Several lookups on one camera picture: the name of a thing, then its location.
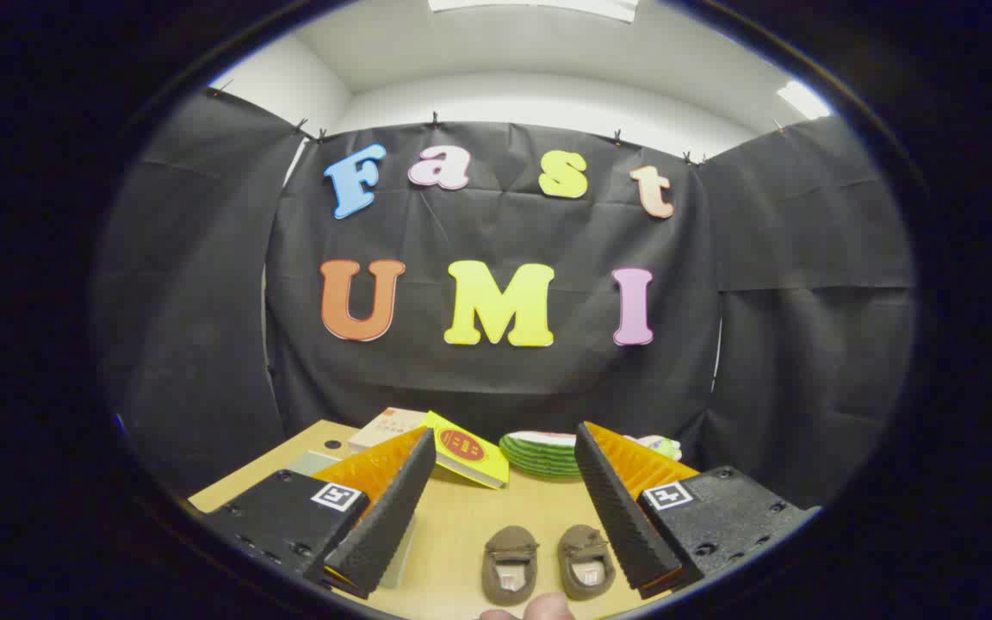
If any pale green fabric storage box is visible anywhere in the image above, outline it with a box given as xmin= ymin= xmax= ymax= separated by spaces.
xmin=288 ymin=449 xmax=416 ymax=592

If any black backdrop cloth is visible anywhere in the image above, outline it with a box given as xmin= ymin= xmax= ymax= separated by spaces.
xmin=91 ymin=86 xmax=917 ymax=509

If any ceiling light panel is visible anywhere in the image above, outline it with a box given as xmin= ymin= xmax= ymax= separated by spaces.
xmin=776 ymin=80 xmax=834 ymax=121
xmin=427 ymin=0 xmax=640 ymax=23

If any watermelon slice plush cushion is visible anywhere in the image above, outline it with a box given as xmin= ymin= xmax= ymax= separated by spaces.
xmin=499 ymin=431 xmax=585 ymax=480

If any brown fuzzy slipper shoe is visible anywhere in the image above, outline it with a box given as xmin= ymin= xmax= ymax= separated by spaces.
xmin=481 ymin=525 xmax=541 ymax=606
xmin=557 ymin=524 xmax=617 ymax=602

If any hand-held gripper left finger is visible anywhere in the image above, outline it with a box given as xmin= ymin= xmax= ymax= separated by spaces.
xmin=201 ymin=426 xmax=437 ymax=600

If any yellow book with red emblem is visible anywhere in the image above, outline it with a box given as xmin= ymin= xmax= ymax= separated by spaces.
xmin=421 ymin=411 xmax=511 ymax=490

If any beige book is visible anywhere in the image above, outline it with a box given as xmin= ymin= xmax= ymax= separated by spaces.
xmin=347 ymin=407 xmax=429 ymax=455

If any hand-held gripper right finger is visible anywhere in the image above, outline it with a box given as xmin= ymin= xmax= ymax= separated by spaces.
xmin=574 ymin=421 xmax=822 ymax=601

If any pink and green plush toy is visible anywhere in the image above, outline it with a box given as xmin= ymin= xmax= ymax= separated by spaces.
xmin=632 ymin=435 xmax=684 ymax=462

